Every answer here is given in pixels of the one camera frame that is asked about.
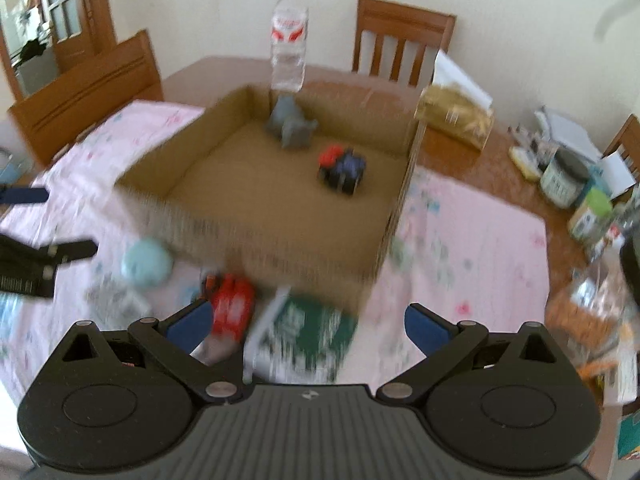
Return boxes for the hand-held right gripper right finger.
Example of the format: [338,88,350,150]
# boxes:
[376,303,562,405]

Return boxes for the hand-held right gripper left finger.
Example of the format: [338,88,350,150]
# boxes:
[60,300,239,404]

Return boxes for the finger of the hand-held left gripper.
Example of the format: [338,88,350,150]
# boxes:
[0,187,47,206]
[37,240,99,266]

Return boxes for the red toy bus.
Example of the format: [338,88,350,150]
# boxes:
[202,272,257,343]

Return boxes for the light blue round toy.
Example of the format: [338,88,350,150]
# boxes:
[121,238,174,291]

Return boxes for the green and white container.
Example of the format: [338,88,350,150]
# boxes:
[243,287,360,383]

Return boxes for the cardboard box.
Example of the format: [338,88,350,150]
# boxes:
[114,84,427,314]

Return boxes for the wooden chair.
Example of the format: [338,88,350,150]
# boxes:
[602,114,640,173]
[7,29,165,167]
[351,0,457,87]

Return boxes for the clear plastic food container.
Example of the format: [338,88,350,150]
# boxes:
[546,252,628,366]

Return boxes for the red and blue toy car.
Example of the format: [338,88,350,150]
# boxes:
[317,144,368,197]

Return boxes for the wooden door with glass panes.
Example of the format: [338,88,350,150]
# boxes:
[37,0,118,73]

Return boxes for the green labelled jar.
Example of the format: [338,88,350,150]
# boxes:
[567,187,614,244]

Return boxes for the jar with dark lid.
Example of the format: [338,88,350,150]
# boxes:
[539,147,592,209]

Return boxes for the grey toy animal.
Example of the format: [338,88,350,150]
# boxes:
[265,95,321,152]

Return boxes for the white papers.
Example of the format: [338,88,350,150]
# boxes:
[534,106,603,148]

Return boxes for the clear plastic water bottle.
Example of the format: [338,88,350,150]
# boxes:
[270,0,309,94]

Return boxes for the wooden chair back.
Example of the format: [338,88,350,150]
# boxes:
[351,0,457,87]

